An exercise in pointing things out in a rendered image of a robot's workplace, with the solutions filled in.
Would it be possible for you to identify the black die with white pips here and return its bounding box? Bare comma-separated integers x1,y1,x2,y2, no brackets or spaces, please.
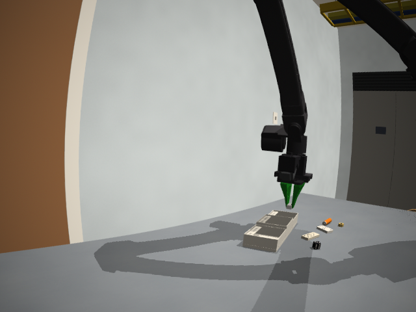
312,241,321,250

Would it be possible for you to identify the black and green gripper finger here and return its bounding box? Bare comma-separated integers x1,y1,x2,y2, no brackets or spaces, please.
280,183,292,207
292,183,305,209

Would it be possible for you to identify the orange aa battery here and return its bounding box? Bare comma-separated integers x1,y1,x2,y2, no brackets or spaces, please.
322,218,332,226

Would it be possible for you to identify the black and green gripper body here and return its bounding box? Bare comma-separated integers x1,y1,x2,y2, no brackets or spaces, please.
274,151,313,185

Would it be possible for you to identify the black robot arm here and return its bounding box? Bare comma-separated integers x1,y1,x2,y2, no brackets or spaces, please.
253,0,416,181

